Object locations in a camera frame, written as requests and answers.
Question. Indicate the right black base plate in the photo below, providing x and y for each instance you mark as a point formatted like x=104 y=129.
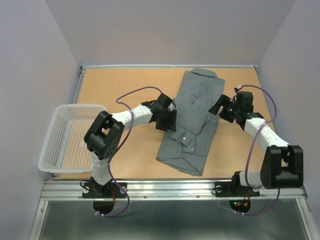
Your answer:
x=225 y=189

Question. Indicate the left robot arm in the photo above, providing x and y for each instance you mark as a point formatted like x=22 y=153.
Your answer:
x=104 y=135

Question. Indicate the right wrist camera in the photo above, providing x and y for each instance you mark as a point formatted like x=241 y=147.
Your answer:
x=236 y=90

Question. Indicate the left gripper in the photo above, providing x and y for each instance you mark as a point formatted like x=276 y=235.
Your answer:
x=170 y=125

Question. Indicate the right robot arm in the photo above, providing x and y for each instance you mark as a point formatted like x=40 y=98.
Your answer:
x=282 y=165

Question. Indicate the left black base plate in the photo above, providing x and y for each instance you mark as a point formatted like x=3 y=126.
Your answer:
x=93 y=190

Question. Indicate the aluminium mounting rail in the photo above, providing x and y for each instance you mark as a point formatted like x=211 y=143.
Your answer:
x=139 y=190

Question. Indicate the white plastic basket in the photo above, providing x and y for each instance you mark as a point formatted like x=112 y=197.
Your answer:
x=64 y=150

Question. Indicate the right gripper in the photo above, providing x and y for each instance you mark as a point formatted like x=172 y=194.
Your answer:
x=223 y=101

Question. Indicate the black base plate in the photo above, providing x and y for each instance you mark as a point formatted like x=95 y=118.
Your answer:
x=93 y=190
x=225 y=189

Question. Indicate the grey long sleeve shirt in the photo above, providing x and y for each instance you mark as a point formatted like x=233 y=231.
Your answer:
x=187 y=148

